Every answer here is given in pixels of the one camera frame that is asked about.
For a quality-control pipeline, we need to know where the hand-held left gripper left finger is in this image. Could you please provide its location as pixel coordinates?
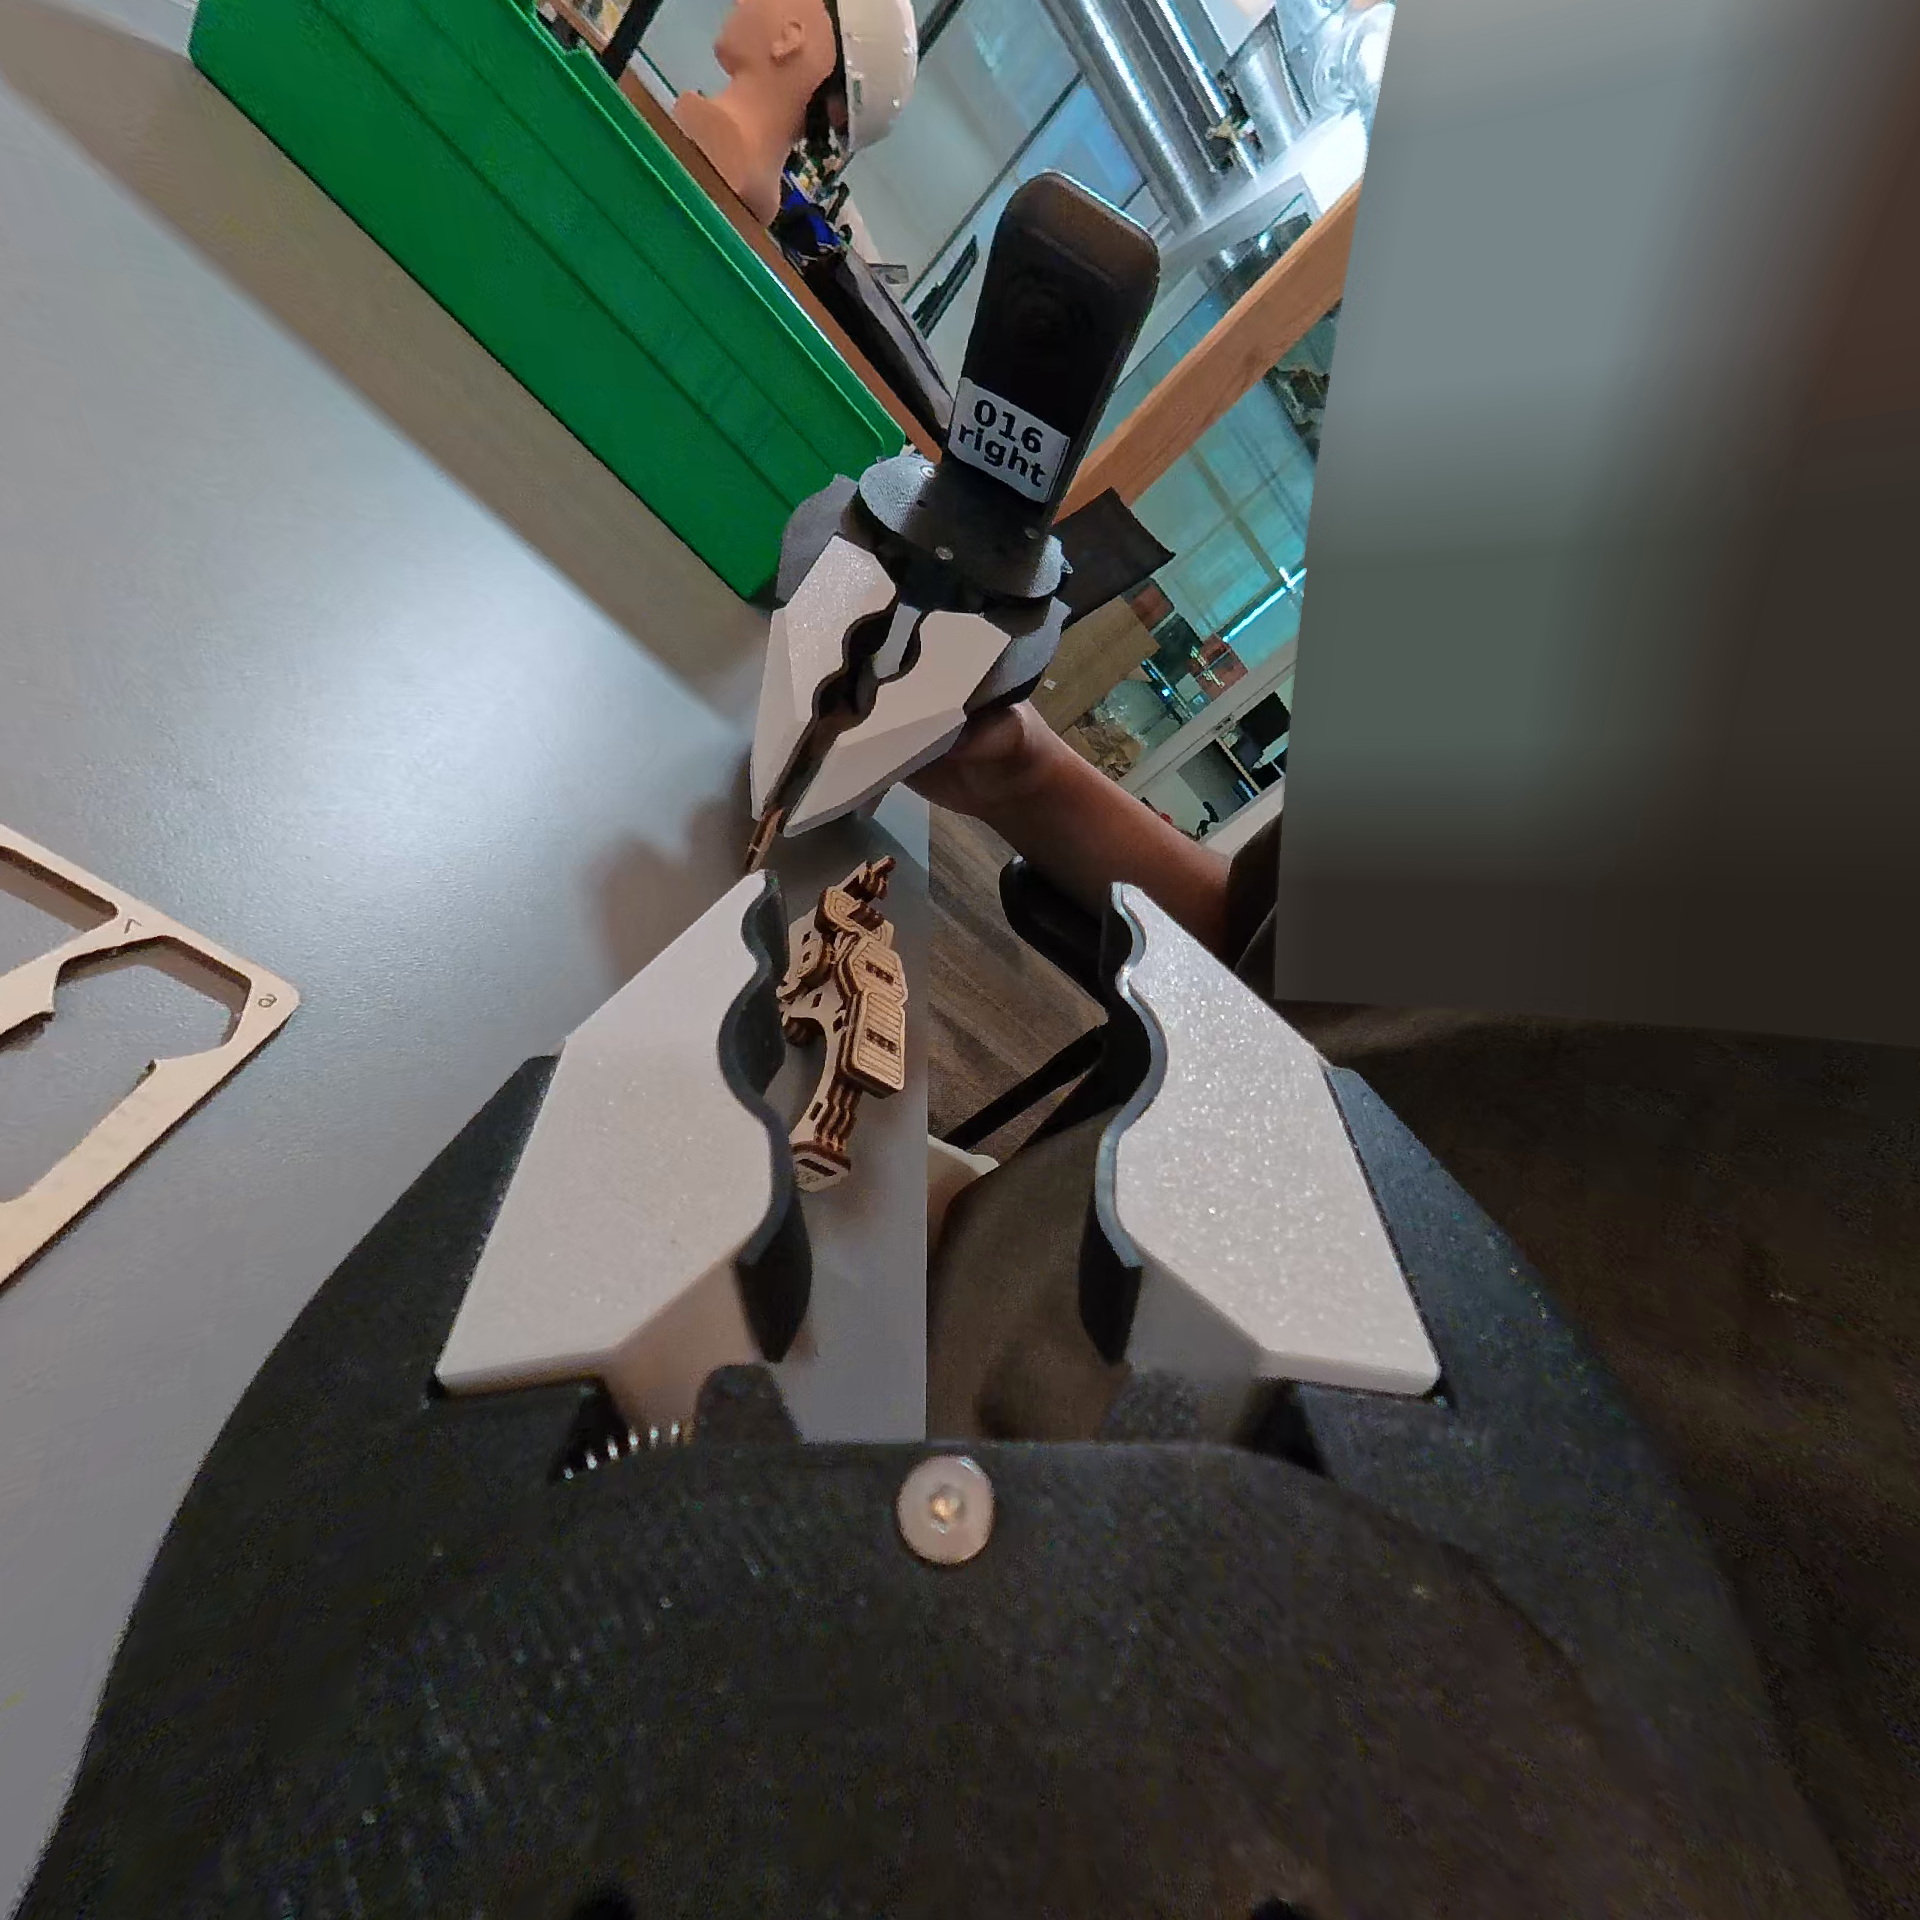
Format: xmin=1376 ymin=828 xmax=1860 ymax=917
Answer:
xmin=433 ymin=865 xmax=815 ymax=1385

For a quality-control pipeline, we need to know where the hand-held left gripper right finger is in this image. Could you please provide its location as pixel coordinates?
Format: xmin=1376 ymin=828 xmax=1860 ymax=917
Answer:
xmin=1077 ymin=884 xmax=1446 ymax=1393

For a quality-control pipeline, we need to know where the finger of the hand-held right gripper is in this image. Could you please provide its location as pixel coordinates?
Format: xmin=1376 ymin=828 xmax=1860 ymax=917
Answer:
xmin=745 ymin=537 xmax=906 ymax=824
xmin=783 ymin=611 xmax=1012 ymax=837

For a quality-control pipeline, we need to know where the wooden puzzle model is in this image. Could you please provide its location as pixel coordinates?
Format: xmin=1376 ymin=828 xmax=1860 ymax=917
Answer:
xmin=775 ymin=855 xmax=916 ymax=1195

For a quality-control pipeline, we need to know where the wooden puzzle sheet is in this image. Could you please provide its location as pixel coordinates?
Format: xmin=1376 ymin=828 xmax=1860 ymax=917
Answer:
xmin=0 ymin=824 xmax=303 ymax=1293

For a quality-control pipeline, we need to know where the person's right forearm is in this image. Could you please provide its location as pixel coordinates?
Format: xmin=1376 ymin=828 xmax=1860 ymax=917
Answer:
xmin=1049 ymin=780 xmax=1277 ymax=968

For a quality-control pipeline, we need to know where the person's right hand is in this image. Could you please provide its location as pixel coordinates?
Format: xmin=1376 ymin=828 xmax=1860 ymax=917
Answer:
xmin=916 ymin=703 xmax=1122 ymax=847

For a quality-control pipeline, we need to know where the wooden beam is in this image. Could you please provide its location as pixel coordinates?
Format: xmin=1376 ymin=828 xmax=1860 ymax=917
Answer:
xmin=1049 ymin=181 xmax=1359 ymax=520

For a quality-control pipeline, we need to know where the white hard hat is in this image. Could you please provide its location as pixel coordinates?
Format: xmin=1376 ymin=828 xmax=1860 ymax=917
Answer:
xmin=809 ymin=0 xmax=920 ymax=151

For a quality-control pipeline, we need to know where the mannequin head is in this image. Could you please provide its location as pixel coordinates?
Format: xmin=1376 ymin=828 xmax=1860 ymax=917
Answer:
xmin=672 ymin=0 xmax=843 ymax=213

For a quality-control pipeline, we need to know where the green plastic bin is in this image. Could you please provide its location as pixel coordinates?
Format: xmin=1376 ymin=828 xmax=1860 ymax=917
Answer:
xmin=187 ymin=0 xmax=907 ymax=608

